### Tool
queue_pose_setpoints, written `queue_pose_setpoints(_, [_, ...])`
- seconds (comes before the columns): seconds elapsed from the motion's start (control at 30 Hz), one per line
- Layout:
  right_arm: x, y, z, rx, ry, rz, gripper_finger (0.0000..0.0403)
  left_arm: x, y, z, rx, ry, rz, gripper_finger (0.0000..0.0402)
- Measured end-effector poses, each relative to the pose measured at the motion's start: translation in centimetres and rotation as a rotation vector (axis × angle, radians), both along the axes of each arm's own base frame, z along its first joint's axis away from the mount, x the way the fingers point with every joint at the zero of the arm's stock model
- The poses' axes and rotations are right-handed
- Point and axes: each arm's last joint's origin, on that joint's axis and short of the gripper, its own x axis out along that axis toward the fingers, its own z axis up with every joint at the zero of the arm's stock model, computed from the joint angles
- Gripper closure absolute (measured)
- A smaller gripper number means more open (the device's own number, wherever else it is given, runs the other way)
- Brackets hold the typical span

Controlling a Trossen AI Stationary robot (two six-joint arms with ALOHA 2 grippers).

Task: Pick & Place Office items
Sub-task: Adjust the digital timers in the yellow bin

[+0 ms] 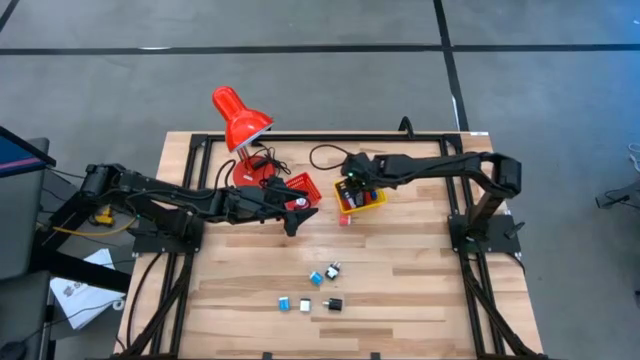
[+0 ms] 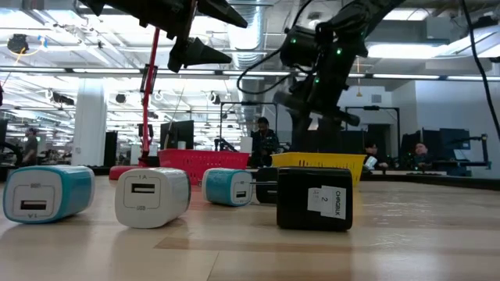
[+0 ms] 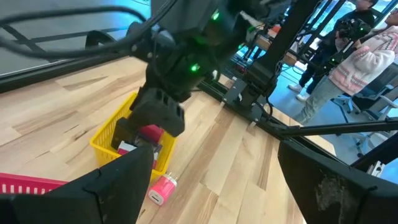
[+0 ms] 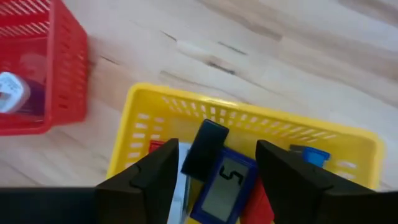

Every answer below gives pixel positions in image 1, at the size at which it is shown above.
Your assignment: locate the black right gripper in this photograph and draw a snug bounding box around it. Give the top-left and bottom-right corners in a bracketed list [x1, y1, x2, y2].
[341, 152, 389, 200]

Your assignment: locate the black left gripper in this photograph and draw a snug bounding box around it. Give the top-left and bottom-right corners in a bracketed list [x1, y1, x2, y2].
[237, 174, 320, 238]

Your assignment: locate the red plastic basket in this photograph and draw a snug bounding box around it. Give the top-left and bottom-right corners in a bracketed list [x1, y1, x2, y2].
[279, 171, 324, 211]

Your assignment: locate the yellow plastic basket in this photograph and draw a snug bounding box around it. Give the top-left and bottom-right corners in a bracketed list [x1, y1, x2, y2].
[333, 177, 389, 216]

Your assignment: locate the red desk lamp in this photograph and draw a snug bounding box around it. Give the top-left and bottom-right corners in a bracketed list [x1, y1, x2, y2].
[212, 85, 277, 189]

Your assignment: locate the white paper sheet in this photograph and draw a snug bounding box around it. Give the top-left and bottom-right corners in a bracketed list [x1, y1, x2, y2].
[48, 248, 126, 331]

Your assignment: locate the black floor stand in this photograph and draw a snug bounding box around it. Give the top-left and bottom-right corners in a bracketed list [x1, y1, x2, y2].
[29, 192, 134, 294]

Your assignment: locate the grey floor object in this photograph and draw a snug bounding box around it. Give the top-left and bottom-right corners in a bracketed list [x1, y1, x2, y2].
[594, 179, 640, 211]

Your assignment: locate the grey cabinet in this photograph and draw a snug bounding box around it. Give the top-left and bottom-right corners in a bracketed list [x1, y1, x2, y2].
[0, 137, 51, 281]

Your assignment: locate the blue screen monitor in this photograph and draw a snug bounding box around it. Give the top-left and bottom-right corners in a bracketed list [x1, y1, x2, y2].
[0, 124, 57, 180]

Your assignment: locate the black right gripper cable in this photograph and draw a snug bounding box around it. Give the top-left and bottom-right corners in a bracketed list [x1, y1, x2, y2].
[308, 143, 351, 172]

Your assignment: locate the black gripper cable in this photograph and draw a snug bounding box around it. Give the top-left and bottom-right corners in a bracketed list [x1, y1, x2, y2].
[308, 143, 351, 172]
[213, 158, 239, 194]

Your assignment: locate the black aluminium table frame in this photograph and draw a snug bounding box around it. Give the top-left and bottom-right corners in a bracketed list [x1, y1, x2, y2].
[113, 130, 551, 360]

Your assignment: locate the black lamp cable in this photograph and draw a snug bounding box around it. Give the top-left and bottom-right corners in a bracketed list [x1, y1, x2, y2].
[249, 143, 292, 176]

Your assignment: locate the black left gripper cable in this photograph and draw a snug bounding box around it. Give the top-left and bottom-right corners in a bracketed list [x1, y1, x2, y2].
[213, 158, 239, 194]

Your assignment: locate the yellow cable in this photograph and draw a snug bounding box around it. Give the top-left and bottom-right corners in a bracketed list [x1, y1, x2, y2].
[52, 207, 139, 239]

